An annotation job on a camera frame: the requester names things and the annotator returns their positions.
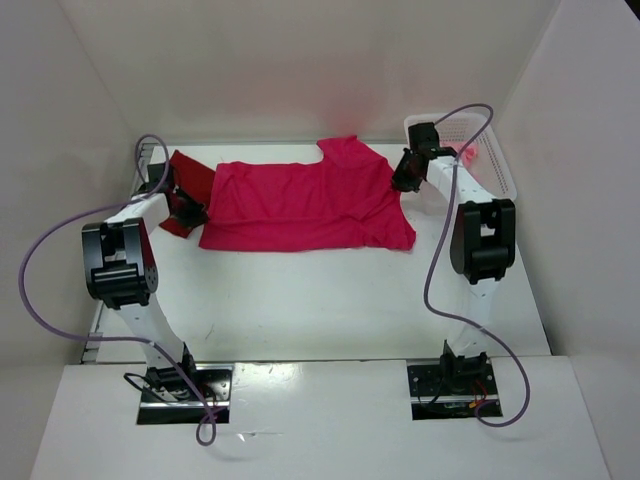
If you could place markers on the magenta t shirt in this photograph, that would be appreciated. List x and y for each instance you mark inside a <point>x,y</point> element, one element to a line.
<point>343,201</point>

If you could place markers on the light pink t shirt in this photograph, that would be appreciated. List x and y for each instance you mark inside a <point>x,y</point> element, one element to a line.
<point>468,155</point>

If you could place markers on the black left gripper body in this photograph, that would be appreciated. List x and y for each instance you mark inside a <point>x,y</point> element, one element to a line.
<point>174,191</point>

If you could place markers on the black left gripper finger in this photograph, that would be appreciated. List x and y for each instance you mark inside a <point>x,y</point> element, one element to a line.
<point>185,205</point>
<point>182,223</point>

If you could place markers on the dark red t shirt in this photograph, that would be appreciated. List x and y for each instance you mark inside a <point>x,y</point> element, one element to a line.
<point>195,179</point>

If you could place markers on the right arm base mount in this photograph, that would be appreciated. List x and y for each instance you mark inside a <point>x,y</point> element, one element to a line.
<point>434,397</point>

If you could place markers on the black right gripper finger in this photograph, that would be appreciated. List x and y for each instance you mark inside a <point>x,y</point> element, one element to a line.
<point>413,176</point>
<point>396,179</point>

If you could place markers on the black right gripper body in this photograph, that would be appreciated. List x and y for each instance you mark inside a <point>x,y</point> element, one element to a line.
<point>414,151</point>

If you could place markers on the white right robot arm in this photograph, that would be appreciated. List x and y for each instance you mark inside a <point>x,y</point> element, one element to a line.
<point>479,226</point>

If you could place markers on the white plastic basket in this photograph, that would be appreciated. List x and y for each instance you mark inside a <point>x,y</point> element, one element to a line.
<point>488,178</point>

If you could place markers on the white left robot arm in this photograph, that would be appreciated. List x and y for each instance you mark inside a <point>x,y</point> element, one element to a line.
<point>122,272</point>

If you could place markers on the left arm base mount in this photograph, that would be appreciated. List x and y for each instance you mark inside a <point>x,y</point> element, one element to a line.
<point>160,406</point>

